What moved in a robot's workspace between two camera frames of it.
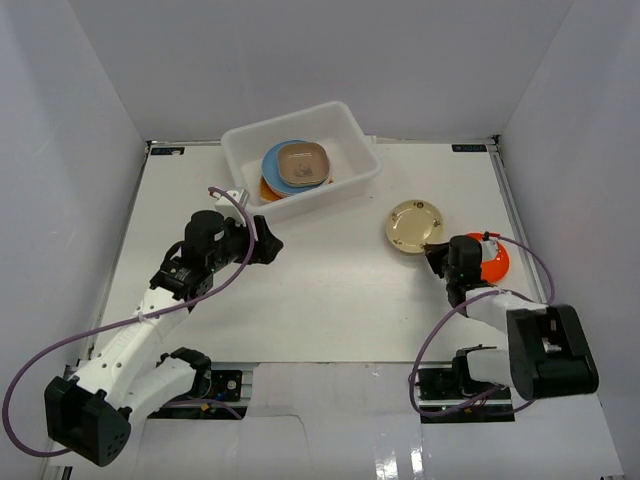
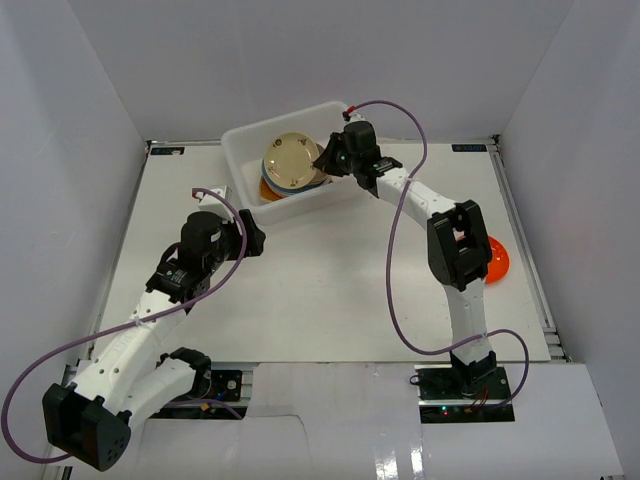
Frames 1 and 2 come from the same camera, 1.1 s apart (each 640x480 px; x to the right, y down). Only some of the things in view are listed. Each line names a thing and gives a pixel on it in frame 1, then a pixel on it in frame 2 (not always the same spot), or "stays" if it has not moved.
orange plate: [266, 192] stays
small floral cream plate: [412, 224] to [288, 160]
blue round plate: [271, 175] stays
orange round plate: [493, 271] stays
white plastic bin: [354, 154] stays
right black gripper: [434, 254] to [326, 161]
